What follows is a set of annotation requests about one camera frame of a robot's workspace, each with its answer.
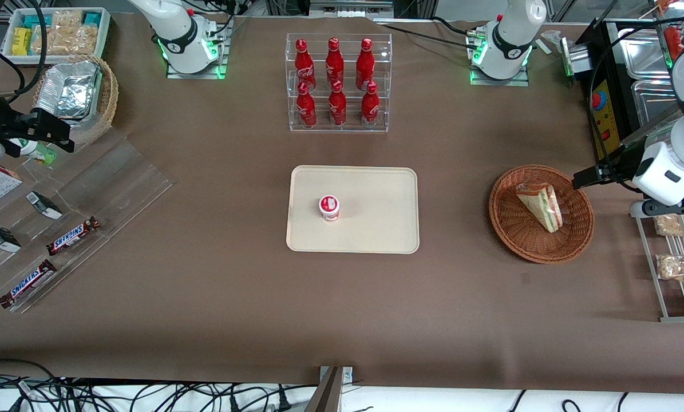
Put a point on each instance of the triangular sandwich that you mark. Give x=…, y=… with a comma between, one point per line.
x=542, y=207

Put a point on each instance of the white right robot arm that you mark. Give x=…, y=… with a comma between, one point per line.
x=178, y=31

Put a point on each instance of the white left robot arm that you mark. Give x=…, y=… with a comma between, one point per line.
x=510, y=34

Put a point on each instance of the light tan wicker basket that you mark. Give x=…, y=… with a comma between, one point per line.
x=110, y=94

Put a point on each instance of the round brown wicker basket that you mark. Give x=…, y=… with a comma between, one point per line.
x=519, y=240

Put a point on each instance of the beige plastic tray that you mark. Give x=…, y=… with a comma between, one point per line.
x=376, y=217

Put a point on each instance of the green white plastic bottle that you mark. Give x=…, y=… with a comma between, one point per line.
x=38, y=153

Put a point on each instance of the silver foil container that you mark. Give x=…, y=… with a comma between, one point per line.
x=70, y=88

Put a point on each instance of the clear bag of snacks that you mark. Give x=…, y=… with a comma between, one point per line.
x=676, y=224
x=676, y=267

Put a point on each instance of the black food warmer appliance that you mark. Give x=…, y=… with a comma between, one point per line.
x=605, y=114

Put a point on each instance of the steel warmer pan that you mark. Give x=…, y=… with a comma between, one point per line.
x=642, y=54
x=653, y=100

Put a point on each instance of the small black carton box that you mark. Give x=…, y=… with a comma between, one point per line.
x=44, y=205
x=1, y=238

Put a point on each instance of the clear acrylic stepped display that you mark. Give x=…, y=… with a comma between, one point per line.
x=118, y=183

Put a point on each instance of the clear bag of crackers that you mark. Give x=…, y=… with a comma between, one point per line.
x=67, y=20
x=87, y=39
x=54, y=41

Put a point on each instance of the yellow snack pack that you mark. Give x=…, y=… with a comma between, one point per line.
x=21, y=41

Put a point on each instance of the Snickers chocolate bar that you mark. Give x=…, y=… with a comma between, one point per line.
x=28, y=284
x=72, y=236

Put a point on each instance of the white plastic bin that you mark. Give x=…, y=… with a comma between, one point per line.
x=106, y=34

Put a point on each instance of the teal snack pack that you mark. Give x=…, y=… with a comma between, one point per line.
x=91, y=18
x=35, y=22

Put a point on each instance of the red food skewer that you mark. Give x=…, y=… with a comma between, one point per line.
x=671, y=40

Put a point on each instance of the white plastic wrapper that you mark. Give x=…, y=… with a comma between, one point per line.
x=550, y=39

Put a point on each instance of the red Coca-Cola bottle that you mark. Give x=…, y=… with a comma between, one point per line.
x=370, y=107
x=337, y=107
x=306, y=109
x=303, y=63
x=334, y=60
x=365, y=62

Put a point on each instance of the brown table cover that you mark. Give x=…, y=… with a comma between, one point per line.
x=233, y=297

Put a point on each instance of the clear acrylic bottle rack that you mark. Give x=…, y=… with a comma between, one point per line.
x=350, y=123

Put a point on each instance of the red white yogurt cup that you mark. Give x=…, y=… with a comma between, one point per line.
x=329, y=208

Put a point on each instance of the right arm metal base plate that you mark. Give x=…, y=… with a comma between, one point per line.
x=218, y=57

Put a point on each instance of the aluminium frame profile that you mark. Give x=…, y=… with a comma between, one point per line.
x=350, y=7

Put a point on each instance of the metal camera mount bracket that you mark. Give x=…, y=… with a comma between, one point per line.
x=333, y=389

